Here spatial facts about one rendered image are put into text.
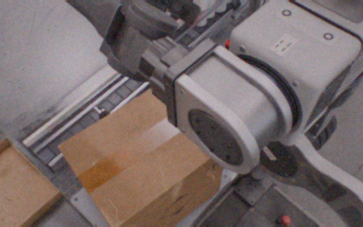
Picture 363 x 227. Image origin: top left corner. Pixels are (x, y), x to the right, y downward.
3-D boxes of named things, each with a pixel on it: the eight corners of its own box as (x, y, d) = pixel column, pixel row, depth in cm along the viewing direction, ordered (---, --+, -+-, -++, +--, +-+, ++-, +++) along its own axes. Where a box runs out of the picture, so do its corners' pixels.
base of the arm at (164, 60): (175, 130, 55) (171, 79, 45) (139, 98, 58) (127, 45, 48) (214, 95, 58) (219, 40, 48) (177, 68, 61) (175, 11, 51)
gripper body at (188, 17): (178, -5, 127) (168, -14, 121) (202, 8, 124) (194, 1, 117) (169, 12, 129) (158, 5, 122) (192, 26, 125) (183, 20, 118)
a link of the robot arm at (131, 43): (142, 81, 53) (158, 49, 51) (97, 44, 57) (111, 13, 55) (176, 82, 61) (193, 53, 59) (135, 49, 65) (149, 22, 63)
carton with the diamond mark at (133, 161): (169, 132, 117) (164, 79, 94) (220, 191, 106) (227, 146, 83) (85, 189, 107) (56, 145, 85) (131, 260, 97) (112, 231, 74)
